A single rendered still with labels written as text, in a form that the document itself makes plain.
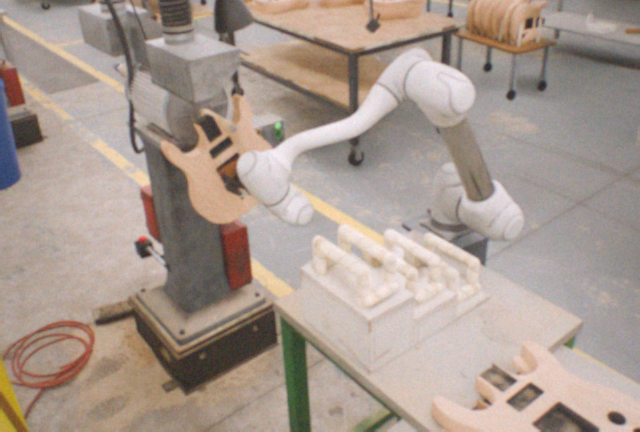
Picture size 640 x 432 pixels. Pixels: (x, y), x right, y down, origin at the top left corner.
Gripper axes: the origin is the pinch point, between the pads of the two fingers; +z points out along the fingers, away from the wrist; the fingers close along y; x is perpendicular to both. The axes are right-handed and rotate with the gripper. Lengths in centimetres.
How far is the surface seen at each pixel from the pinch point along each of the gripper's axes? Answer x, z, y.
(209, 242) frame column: -46, 34, -12
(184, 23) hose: 52, 4, 9
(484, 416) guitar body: -5, -120, -17
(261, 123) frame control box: -3.7, 19.6, 26.0
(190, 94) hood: 37.6, -8.4, -4.3
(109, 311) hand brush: -87, 91, -60
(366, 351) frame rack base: -2, -90, -22
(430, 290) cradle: -4, -89, 2
